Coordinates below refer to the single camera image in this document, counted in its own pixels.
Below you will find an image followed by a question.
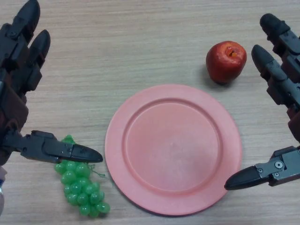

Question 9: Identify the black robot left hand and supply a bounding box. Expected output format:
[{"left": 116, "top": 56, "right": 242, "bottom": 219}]
[{"left": 0, "top": 0, "right": 104, "bottom": 166}]

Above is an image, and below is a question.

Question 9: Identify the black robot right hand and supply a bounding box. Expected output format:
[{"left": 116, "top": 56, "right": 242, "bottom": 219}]
[{"left": 224, "top": 13, "right": 300, "bottom": 190}]

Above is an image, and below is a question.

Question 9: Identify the red apple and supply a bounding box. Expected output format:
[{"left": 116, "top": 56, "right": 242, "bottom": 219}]
[{"left": 205, "top": 40, "right": 248, "bottom": 84}]

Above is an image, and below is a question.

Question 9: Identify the pink round plate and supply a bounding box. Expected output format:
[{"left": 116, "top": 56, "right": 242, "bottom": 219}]
[{"left": 105, "top": 83, "right": 243, "bottom": 217}]

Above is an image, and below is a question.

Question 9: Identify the green grape bunch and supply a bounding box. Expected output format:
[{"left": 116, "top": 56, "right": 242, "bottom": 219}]
[{"left": 54, "top": 134, "right": 111, "bottom": 218}]

